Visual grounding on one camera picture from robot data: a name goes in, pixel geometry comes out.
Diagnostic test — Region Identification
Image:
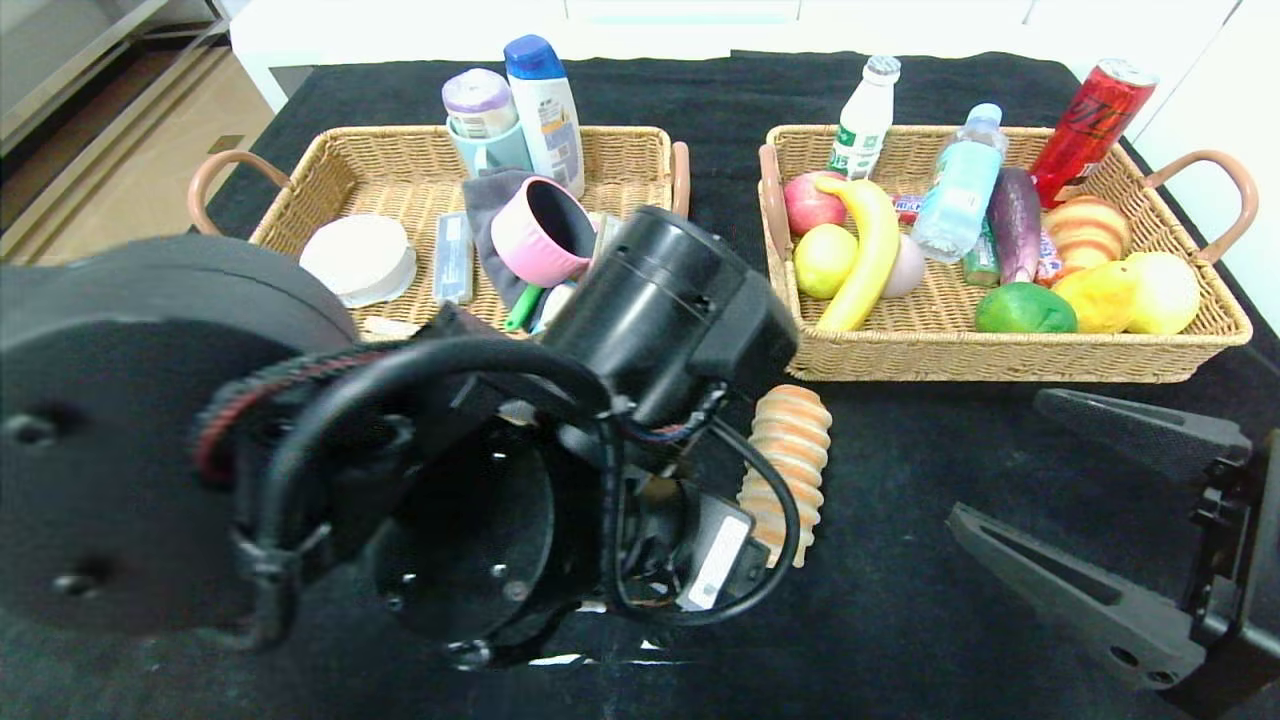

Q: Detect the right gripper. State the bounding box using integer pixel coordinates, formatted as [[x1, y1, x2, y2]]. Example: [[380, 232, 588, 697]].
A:
[[944, 387, 1280, 719]]

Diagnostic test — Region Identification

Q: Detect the ridged bread loaf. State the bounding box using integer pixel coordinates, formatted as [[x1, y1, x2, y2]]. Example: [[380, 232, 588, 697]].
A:
[[738, 385, 834, 569]]

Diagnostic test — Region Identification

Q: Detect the yellow banana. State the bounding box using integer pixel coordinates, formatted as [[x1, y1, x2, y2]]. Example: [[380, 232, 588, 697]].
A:
[[812, 172, 901, 333]]

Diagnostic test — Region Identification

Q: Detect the clear water bottle blue cap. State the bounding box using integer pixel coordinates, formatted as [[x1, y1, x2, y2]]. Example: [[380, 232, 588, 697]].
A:
[[912, 102, 1011, 263]]

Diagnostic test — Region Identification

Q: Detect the playing card box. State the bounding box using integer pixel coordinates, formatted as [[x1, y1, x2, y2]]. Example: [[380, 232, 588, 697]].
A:
[[590, 213, 626, 271]]

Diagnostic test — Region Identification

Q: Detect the pink saucepan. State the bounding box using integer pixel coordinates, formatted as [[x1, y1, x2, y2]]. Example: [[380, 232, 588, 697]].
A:
[[490, 177, 598, 288]]

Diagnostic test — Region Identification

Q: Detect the wicker basket with food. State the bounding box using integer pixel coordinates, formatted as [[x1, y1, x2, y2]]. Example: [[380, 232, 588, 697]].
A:
[[758, 123, 1259, 383]]

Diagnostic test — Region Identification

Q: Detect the wicker basket with household items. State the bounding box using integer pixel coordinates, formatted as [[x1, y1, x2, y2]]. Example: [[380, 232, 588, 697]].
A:
[[187, 124, 693, 346]]

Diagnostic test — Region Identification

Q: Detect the black table cloth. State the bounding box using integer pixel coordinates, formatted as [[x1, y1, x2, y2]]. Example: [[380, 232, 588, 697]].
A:
[[0, 50, 1280, 720]]

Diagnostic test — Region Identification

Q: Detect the yellow mango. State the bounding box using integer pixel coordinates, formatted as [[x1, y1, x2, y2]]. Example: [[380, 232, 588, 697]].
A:
[[1052, 260, 1141, 334]]

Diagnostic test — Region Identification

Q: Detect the green lime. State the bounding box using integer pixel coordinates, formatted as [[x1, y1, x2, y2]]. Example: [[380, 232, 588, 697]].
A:
[[975, 282, 1078, 334]]

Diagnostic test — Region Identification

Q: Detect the large yellow lemon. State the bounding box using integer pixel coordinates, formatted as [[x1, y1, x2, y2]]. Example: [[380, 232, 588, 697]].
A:
[[1125, 250, 1201, 334]]

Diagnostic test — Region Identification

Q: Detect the green gum pack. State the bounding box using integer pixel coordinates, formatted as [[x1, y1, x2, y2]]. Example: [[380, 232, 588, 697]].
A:
[[963, 220, 1001, 289]]

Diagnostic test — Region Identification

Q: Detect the croissant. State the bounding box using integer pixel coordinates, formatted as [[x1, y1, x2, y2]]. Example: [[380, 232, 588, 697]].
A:
[[1043, 195, 1133, 273]]

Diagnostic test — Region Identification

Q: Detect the purple eggplant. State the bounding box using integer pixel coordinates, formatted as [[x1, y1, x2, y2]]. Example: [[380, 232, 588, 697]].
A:
[[988, 166, 1044, 285]]

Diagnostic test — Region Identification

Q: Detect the pale pink round fruit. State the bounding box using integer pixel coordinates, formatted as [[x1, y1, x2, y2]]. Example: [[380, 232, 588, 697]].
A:
[[880, 235, 928, 298]]

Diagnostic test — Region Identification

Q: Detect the small yellow lemon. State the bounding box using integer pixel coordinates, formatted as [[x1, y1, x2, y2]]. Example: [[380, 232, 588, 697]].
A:
[[793, 222, 859, 299]]

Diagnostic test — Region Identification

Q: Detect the red drink can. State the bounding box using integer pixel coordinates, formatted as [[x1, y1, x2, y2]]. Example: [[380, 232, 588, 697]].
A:
[[1030, 58, 1161, 206]]

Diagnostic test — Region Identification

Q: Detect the white cabinet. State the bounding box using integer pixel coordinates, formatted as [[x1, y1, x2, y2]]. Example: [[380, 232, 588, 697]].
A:
[[1020, 0, 1280, 331]]

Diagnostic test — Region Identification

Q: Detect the red apple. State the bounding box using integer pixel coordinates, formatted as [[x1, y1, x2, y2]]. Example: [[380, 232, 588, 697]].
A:
[[783, 170, 849, 236]]

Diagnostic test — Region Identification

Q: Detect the white yogurt drink bottle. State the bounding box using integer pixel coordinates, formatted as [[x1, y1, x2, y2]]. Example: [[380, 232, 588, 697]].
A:
[[828, 55, 901, 179]]

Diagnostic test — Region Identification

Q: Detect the small cream cup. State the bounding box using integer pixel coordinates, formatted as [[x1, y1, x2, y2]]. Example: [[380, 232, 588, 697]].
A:
[[538, 283, 579, 333]]

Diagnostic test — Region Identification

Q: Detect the grey cloth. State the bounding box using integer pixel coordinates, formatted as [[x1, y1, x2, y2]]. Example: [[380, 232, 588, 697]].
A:
[[462, 168, 561, 309]]

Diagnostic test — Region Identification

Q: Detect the white shampoo bottle blue cap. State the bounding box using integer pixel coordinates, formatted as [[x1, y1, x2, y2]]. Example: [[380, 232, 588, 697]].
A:
[[502, 34, 587, 201]]

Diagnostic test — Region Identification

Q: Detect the clear plastic case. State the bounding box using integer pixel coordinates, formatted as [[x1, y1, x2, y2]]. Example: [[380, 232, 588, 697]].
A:
[[433, 210, 476, 307]]

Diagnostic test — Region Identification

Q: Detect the mint green mug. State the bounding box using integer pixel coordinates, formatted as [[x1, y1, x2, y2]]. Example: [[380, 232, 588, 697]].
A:
[[445, 118, 534, 178]]

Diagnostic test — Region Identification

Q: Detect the purple lid jar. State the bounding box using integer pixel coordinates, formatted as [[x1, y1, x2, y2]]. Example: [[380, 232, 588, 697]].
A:
[[441, 67, 518, 139]]

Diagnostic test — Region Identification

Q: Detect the white round container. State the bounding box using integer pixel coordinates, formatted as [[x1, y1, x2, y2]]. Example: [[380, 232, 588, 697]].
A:
[[297, 213, 417, 309]]

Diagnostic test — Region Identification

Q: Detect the white low bench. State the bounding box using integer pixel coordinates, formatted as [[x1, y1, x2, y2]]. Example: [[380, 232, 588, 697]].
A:
[[228, 0, 1036, 113]]

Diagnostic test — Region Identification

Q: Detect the grey metal shelf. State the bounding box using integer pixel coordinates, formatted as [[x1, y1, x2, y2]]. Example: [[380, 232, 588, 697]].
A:
[[0, 0, 233, 151]]

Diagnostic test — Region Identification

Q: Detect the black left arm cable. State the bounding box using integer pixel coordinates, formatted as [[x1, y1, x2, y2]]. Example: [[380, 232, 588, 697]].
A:
[[235, 335, 803, 653]]

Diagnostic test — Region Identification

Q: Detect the braided black red cable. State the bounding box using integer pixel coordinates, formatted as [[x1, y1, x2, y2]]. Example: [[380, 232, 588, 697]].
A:
[[193, 345, 401, 486]]

